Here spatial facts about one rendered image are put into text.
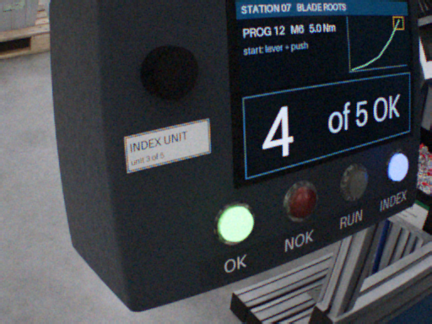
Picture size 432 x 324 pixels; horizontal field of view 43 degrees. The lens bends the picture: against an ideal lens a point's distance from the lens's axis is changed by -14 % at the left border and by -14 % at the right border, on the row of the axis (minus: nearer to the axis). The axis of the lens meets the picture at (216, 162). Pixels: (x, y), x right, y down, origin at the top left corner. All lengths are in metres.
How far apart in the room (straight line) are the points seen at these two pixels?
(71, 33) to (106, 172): 0.09
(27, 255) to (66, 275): 0.18
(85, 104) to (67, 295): 1.57
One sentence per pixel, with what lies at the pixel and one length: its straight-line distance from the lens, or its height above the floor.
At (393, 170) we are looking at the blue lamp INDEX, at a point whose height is 1.12.
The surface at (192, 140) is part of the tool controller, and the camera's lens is 0.33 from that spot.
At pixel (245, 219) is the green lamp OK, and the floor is 1.12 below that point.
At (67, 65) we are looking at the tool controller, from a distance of 0.36.
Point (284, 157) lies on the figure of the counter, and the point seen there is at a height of 1.15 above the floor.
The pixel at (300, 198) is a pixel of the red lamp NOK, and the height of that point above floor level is 1.12.
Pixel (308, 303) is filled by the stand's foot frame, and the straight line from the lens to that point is 1.82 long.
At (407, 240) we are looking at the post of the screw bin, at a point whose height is 0.67.
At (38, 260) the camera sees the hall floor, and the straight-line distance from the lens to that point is 2.01.
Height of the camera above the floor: 1.33
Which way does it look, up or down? 32 degrees down
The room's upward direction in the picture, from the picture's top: 6 degrees clockwise
